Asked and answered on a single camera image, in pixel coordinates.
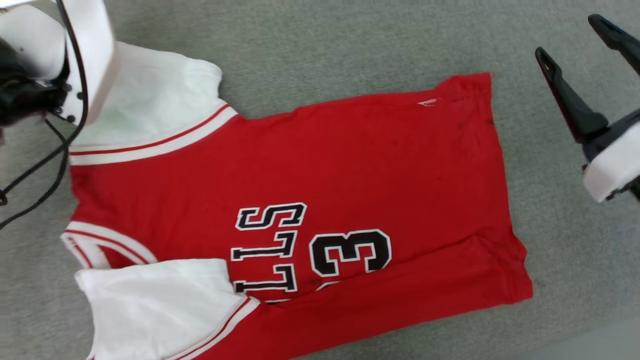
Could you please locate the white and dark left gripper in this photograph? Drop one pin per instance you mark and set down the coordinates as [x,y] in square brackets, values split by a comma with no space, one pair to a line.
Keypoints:
[92,60]

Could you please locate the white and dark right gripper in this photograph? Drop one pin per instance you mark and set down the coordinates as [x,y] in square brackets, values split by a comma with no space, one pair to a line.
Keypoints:
[615,167]

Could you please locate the red and white jersey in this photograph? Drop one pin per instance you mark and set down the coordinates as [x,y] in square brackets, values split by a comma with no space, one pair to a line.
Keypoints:
[350,175]

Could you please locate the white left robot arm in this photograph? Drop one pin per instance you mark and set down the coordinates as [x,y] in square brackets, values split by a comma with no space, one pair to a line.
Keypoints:
[30,35]

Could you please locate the grey fabric sofa cushion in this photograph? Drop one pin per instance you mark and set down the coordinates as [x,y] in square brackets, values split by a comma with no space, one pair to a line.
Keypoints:
[350,50]

